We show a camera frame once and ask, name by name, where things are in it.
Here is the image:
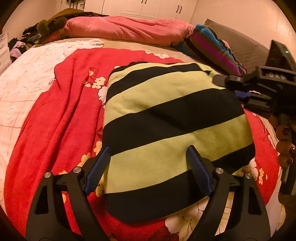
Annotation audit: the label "green black striped sweater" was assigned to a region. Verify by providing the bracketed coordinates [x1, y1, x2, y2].
[102, 62, 255, 223]

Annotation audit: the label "pile of clothes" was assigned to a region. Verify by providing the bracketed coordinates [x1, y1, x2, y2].
[8, 24, 41, 63]

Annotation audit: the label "right hand painted nails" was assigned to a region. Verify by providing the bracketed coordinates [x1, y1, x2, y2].
[268, 115, 295, 168]

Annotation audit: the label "colourful striped pillow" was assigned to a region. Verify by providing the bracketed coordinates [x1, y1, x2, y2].
[175, 24, 247, 76]

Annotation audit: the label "white wardrobe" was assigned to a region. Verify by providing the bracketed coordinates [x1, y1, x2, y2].
[84, 0, 198, 23]

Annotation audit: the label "red floral blanket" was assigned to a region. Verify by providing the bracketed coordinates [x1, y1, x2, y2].
[4, 48, 281, 240]

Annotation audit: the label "pink quilt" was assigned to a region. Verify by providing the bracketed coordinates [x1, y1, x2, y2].
[64, 16, 194, 47]

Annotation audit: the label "white pink fluffy blanket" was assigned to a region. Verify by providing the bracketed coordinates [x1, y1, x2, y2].
[0, 38, 105, 209]

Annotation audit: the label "white drawer cabinet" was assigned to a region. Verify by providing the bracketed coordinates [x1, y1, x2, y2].
[0, 33, 11, 73]

